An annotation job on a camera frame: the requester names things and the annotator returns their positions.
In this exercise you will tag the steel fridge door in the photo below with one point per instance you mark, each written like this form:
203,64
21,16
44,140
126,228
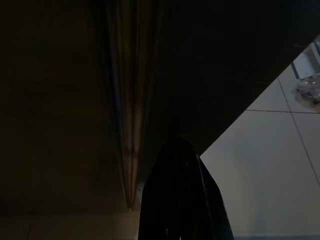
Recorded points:
212,62

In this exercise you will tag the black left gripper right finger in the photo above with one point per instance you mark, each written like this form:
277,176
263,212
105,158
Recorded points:
197,200

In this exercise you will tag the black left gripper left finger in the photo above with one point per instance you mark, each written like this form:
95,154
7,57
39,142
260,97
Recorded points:
160,195

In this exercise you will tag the crumpled clear plastic bag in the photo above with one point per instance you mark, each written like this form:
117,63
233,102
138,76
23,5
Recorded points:
308,92

